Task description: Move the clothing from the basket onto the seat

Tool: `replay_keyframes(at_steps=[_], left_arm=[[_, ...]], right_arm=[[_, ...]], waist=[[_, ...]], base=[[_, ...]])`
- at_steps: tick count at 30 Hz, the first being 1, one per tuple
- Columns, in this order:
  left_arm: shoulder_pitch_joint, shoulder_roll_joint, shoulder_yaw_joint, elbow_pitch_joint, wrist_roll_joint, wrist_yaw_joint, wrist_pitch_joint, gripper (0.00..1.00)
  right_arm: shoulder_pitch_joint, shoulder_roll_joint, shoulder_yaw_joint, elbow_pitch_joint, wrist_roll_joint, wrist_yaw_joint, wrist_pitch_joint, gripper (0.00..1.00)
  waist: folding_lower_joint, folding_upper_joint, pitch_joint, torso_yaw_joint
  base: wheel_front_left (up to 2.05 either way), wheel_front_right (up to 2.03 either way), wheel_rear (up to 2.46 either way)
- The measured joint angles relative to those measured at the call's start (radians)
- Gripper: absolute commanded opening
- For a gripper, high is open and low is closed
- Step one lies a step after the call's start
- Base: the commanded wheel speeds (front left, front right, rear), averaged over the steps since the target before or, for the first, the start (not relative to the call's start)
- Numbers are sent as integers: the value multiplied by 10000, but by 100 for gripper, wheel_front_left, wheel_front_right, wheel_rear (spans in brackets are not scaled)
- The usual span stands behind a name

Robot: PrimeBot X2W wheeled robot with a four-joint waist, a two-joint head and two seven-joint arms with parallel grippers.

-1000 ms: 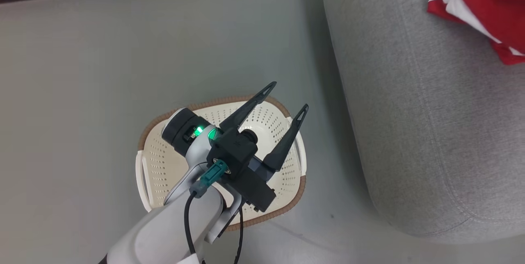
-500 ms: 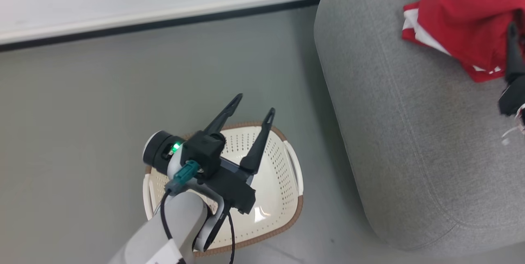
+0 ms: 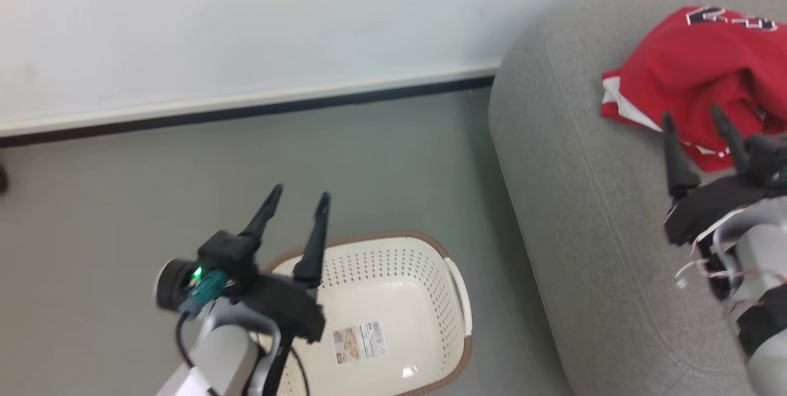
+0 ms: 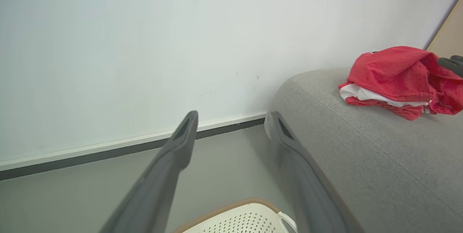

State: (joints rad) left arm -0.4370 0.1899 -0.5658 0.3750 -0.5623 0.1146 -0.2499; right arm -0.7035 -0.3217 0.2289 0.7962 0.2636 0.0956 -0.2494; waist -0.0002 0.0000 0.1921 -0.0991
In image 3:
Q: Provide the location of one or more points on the white and black baseboard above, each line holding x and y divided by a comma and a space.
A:
246, 107

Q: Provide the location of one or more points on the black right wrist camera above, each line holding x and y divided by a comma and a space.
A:
765, 156

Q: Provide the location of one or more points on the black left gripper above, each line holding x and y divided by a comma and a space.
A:
276, 300

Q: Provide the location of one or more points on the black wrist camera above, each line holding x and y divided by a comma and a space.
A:
172, 285
765, 156

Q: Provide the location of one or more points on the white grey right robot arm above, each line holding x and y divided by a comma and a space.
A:
762, 248

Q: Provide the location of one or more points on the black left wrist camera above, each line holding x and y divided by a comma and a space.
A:
172, 285

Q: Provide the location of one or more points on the red jersey shirt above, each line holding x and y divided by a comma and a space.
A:
688, 70

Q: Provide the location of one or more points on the white perforated laundry basket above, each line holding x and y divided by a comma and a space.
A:
393, 297

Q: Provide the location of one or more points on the paper label sticker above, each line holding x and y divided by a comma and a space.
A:
359, 342

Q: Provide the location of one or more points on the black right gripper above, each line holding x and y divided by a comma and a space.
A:
713, 205

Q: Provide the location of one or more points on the grey fabric sofa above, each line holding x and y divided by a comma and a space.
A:
584, 199

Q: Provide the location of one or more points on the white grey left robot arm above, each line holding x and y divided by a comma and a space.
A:
221, 353

